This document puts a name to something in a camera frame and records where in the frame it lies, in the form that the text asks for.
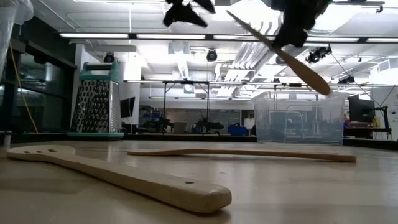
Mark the slotted wooden spatula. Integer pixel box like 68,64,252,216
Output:
6,144,233,214

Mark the background black metal frame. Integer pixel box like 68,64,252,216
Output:
161,79,211,133

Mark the yellow extension cable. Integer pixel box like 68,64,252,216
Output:
9,42,39,134

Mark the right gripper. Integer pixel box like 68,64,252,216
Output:
270,0,330,49

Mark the background dark desk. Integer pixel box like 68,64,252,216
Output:
343,126,392,139

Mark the black aluminium table frame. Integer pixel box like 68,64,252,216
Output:
0,133,398,151

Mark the black monitor stand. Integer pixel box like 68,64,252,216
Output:
374,105,391,134

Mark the plain wooden spatula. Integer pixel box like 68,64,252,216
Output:
126,147,357,164

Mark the clear plastic container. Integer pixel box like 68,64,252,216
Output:
0,0,34,82
251,91,349,146

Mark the teal metal box grater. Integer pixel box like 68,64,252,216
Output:
67,61,125,139

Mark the silver ventilation duct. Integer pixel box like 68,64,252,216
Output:
275,27,352,65

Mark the blue storage bin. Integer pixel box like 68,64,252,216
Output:
227,123,249,136

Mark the black ceiling camera cluster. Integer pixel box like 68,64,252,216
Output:
305,45,333,65

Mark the brown wooden corner spoon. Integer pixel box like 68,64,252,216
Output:
226,10,331,96

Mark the black computer monitor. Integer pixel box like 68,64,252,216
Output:
348,95,376,124

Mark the small black monitor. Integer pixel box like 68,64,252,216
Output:
119,96,136,119

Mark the LED strip light bar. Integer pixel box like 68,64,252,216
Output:
58,30,398,44

